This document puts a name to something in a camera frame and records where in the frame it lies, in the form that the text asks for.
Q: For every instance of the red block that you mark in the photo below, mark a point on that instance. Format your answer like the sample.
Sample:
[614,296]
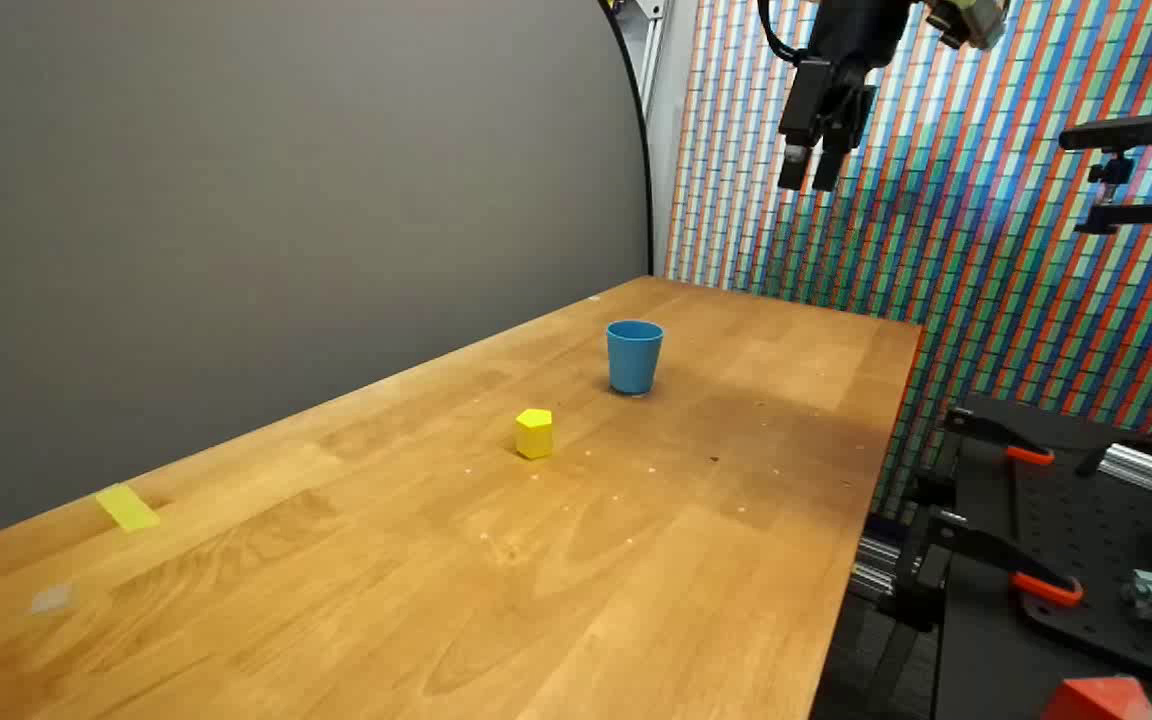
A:
[1098,702]

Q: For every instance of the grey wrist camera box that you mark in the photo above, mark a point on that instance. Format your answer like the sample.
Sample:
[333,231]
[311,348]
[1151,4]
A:
[971,19]

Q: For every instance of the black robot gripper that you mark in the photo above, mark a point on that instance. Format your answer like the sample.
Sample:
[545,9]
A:
[841,52]

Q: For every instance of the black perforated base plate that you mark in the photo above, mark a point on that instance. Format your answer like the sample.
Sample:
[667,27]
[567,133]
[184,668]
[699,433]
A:
[1098,532]

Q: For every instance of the silver aluminium extrusion bar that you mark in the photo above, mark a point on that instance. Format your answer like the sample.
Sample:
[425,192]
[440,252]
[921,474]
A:
[1142,465]

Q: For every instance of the black camera on stand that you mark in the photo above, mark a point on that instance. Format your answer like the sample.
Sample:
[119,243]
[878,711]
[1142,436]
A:
[1125,130]

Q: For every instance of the white vertical column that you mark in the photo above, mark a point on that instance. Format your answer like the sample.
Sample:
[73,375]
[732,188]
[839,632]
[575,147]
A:
[670,133]

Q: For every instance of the blue cup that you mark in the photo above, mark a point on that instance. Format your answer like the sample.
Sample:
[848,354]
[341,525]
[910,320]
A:
[632,357]

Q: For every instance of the yellow block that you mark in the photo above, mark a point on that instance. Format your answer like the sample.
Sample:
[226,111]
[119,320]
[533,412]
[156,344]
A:
[533,433]

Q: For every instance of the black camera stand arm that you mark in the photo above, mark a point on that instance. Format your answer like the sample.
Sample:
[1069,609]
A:
[1138,212]

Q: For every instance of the yellow tape piece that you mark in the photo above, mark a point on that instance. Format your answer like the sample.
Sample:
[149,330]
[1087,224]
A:
[131,508]

